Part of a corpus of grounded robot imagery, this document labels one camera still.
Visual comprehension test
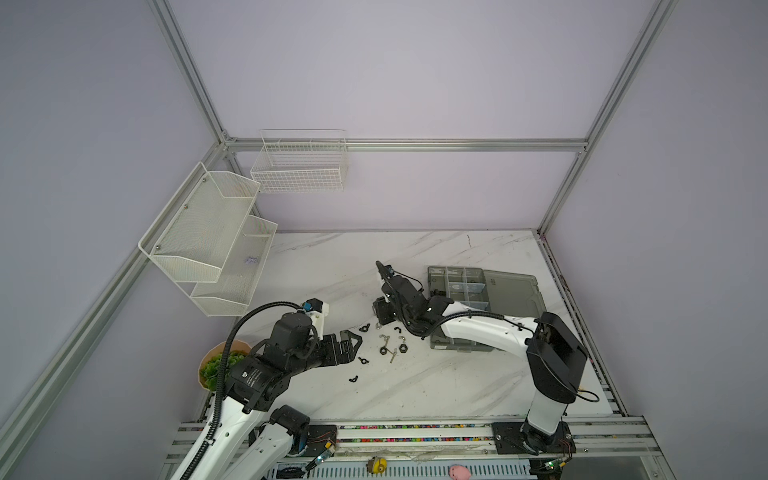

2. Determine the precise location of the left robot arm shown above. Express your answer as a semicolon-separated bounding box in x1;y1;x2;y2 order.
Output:
173;299;363;479

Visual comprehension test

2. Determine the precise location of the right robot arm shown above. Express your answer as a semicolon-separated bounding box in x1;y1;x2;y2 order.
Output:
373;261;600;455

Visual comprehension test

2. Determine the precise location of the grey plastic organizer box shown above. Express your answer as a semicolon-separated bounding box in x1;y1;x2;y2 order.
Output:
427;266;546;318

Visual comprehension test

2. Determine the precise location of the lower white mesh shelf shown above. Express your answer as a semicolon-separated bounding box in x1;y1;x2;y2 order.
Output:
191;215;278;317

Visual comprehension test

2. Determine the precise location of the white mesh shelf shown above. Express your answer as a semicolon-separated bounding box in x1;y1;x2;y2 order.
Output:
191;215;278;317
138;163;260;283

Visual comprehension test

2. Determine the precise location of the potted green plant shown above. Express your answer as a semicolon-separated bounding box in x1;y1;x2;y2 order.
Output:
198;340;251;392

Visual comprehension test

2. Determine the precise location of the yellow small object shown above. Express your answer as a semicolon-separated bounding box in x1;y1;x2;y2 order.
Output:
366;457;388;475

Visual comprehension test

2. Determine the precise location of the pink small object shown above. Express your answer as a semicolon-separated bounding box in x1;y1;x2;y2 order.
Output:
449;465;472;480

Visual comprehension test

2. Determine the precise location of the upper white mesh shelf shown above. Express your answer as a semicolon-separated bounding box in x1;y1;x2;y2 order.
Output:
138;163;260;283

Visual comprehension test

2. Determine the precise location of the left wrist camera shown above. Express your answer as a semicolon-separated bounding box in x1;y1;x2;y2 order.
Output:
302;298;330;339

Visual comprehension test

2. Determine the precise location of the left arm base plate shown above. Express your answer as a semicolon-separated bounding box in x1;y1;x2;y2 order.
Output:
288;424;338;458

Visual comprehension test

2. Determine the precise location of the white wire basket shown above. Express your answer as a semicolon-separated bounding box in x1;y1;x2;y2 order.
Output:
250;129;348;194

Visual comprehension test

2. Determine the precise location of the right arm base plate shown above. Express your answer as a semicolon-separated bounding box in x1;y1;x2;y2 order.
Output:
491;421;576;456

